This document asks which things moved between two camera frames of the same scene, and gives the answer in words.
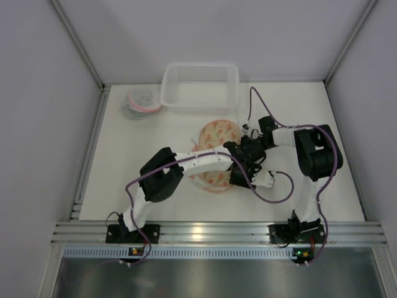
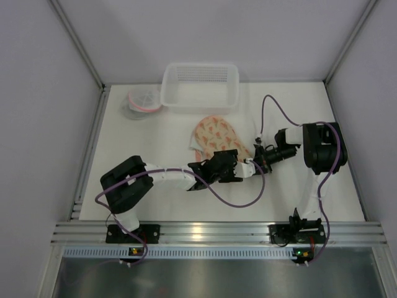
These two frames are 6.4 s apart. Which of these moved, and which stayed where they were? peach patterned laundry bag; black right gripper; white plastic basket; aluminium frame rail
Moved: black right gripper; peach patterned laundry bag
Stayed: aluminium frame rail; white plastic basket
